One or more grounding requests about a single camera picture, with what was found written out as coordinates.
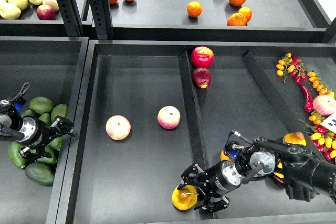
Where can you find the white marker tag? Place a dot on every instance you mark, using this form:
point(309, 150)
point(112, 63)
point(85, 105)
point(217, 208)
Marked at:
point(330, 123)

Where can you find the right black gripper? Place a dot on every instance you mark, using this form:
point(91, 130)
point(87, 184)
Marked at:
point(215, 182)

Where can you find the red chili pepper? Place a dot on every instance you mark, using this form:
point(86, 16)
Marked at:
point(308, 101)

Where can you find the pink apple left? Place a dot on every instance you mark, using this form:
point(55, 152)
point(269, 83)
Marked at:
point(118, 127)

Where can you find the black tray divider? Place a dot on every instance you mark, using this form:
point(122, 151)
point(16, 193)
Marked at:
point(193, 113)
point(286, 98)

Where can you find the pink apple centre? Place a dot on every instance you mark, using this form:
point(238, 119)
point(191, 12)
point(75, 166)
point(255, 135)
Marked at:
point(169, 117)

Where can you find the dark green avocado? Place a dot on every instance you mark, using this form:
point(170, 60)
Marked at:
point(40, 173)

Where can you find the black tray divider right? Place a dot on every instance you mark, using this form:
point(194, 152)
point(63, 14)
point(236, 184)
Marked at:
point(286, 98)

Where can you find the pink apple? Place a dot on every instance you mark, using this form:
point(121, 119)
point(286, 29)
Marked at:
point(118, 127)
point(169, 117)

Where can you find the pink apple right bin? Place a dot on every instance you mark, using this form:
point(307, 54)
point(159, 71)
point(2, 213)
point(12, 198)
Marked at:
point(324, 104)

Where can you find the peach on shelf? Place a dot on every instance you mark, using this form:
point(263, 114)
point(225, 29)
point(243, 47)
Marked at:
point(52, 3)

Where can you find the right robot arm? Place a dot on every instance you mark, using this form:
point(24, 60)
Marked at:
point(291, 166)

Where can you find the red apple on shelf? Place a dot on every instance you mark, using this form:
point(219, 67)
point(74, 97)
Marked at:
point(45, 12)

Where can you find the black shelf upright post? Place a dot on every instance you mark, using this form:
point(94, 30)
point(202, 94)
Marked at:
point(102, 19)
point(71, 17)

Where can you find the orange cherry tomato cluster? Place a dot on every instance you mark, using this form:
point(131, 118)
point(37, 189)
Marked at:
point(285, 65)

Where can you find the yellow pear under arm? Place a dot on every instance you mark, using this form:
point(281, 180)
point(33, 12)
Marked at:
point(295, 138)

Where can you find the yellow pear with stem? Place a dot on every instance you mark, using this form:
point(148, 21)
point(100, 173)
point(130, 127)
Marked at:
point(185, 198)

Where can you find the red cherry tomato cluster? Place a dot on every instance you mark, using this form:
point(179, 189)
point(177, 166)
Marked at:
point(298, 70)

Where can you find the dark red apple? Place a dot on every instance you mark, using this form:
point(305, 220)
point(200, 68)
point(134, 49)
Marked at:
point(201, 78)

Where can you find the mixed cherry tomatoes lower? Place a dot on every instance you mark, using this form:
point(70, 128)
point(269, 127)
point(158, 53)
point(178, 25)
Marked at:
point(322, 138)

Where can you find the yellow pear stem up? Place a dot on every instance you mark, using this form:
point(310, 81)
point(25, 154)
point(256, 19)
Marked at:
point(225, 156)

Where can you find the black tray divider left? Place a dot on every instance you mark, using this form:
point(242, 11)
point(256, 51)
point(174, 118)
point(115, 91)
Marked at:
point(193, 113)

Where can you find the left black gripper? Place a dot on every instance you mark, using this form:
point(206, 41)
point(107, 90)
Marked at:
point(37, 134)

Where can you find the pale yellow pear shelf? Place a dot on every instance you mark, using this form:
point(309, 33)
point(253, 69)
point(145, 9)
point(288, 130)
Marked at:
point(10, 11)

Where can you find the bright red apple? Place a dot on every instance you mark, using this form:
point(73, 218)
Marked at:
point(202, 57)

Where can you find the black left tray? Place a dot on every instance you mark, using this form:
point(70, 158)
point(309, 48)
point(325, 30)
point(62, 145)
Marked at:
point(53, 66)

